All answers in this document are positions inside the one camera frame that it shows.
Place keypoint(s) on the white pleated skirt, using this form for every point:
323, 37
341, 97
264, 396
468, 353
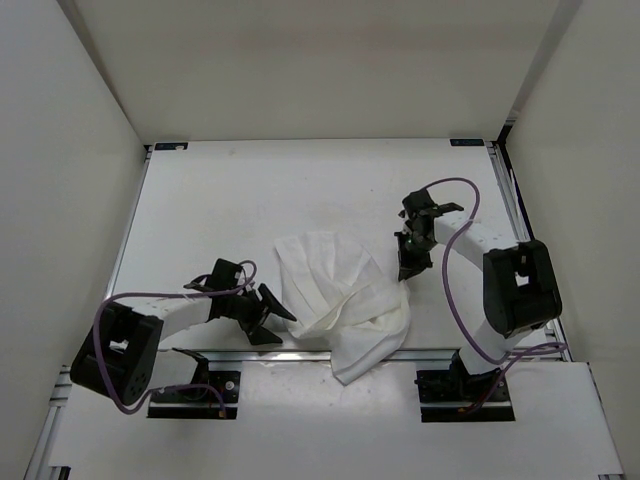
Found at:
342, 298

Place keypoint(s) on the left blue corner label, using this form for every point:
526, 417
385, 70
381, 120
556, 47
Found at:
171, 146

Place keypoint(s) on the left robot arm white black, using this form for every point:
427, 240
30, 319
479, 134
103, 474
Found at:
118, 356

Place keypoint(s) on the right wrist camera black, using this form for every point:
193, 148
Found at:
420, 203

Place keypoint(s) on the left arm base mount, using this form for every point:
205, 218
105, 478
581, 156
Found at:
188, 386

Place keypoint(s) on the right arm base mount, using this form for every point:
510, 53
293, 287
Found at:
453, 395

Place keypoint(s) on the right blue corner label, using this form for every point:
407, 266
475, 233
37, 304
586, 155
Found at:
466, 142

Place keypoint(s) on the left aluminium frame rail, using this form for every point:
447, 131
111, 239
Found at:
40, 465

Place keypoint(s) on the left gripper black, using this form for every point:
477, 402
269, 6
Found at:
258, 334

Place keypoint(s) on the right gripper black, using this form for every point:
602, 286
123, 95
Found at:
410, 267

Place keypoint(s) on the blue corner label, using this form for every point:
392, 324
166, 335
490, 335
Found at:
466, 142
171, 146

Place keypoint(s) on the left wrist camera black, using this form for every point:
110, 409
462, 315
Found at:
224, 276

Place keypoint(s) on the white front cover board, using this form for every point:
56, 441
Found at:
295, 419

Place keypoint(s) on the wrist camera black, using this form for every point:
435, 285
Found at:
224, 276
420, 203

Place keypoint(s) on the front aluminium rail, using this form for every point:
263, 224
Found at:
406, 355

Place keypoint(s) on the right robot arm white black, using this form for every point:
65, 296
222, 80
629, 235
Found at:
519, 287

